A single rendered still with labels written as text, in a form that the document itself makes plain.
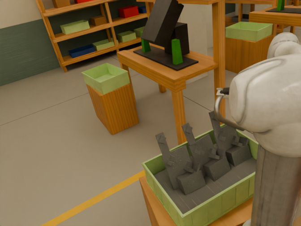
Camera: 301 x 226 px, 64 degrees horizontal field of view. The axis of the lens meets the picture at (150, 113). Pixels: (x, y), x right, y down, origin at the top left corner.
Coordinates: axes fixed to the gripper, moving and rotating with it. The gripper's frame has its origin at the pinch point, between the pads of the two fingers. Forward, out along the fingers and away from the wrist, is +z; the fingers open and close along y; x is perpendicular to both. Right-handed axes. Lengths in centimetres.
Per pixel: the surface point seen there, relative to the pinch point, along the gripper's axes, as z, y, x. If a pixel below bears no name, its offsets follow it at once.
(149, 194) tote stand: 21, 6, 67
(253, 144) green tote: 0.5, -32.4, 16.7
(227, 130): 8.7, -18.6, 14.6
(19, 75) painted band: 588, 162, 32
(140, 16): 517, -42, -240
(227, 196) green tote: -15, -14, 47
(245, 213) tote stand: -15, -27, 52
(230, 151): 5.5, -23.1, 25.8
